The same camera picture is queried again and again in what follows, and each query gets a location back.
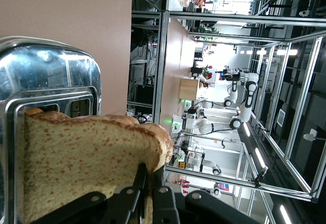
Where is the light wooden box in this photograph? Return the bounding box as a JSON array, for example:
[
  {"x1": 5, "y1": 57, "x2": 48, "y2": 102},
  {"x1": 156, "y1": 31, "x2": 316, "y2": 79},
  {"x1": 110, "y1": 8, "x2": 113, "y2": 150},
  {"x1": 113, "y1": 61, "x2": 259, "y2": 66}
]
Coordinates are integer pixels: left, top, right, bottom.
[{"x1": 179, "y1": 78, "x2": 200, "y2": 101}]

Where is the red flower bouquet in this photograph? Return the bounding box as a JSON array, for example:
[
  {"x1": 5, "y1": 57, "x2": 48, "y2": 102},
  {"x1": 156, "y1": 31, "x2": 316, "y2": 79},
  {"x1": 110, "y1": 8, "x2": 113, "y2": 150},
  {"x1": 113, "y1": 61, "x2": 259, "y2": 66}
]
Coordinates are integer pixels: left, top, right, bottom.
[{"x1": 201, "y1": 65, "x2": 213, "y2": 80}]

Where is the pink neighbouring table mat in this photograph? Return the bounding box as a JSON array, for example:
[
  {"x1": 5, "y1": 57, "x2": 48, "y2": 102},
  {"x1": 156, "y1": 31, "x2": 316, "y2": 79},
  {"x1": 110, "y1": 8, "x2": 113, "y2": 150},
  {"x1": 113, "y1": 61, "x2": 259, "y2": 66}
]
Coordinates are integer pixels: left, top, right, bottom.
[{"x1": 159, "y1": 17, "x2": 197, "y2": 133}]

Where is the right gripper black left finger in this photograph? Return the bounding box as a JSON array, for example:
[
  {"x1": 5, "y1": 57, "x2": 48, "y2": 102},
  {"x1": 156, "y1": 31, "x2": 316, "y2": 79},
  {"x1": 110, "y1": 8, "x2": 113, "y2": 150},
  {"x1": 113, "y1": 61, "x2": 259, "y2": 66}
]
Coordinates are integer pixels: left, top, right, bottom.
[{"x1": 30, "y1": 164, "x2": 148, "y2": 224}]

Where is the black computer monitor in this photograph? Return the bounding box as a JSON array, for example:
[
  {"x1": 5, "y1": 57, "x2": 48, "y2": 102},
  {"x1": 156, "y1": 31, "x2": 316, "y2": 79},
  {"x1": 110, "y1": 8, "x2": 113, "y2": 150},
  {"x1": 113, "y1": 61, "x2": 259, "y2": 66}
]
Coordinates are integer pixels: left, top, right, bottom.
[{"x1": 134, "y1": 85, "x2": 155, "y2": 105}]

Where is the slice of brown bread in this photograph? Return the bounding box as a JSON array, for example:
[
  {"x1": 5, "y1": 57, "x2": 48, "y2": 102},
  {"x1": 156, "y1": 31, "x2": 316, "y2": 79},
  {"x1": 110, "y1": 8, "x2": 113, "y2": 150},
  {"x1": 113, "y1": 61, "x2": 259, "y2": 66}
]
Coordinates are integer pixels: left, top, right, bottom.
[{"x1": 16, "y1": 107, "x2": 174, "y2": 224}]

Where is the brown table mat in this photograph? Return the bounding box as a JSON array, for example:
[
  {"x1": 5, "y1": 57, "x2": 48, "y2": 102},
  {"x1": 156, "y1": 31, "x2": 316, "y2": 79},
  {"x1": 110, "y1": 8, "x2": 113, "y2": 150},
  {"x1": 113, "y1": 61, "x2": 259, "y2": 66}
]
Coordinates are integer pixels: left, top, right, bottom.
[{"x1": 0, "y1": 0, "x2": 133, "y2": 118}]

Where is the aluminium frame post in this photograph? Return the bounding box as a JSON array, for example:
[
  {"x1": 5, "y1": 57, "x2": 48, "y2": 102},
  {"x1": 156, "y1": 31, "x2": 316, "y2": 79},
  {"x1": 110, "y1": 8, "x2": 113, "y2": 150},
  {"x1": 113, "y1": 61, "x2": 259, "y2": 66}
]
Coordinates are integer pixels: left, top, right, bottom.
[
  {"x1": 152, "y1": 11, "x2": 171, "y2": 125},
  {"x1": 283, "y1": 37, "x2": 323, "y2": 161}
]

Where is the cream and chrome toaster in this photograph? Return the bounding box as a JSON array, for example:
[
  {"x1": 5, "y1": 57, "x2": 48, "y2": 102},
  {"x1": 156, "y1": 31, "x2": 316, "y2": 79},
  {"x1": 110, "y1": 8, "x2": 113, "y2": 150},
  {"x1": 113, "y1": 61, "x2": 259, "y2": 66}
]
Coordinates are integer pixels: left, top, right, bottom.
[{"x1": 0, "y1": 36, "x2": 102, "y2": 224}]

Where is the aluminium frame beam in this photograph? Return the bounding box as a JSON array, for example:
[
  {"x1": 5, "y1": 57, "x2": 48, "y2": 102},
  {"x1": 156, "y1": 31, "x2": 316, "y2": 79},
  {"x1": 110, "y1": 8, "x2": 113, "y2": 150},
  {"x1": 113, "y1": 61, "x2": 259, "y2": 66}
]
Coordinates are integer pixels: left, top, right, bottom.
[
  {"x1": 165, "y1": 165, "x2": 320, "y2": 204},
  {"x1": 132, "y1": 10, "x2": 326, "y2": 29}
]

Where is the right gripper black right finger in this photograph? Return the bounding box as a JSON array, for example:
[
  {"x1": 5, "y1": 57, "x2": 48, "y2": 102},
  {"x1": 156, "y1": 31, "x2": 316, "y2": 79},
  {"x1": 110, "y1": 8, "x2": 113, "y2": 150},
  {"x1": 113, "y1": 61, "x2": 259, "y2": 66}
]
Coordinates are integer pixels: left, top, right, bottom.
[{"x1": 152, "y1": 166, "x2": 258, "y2": 224}]

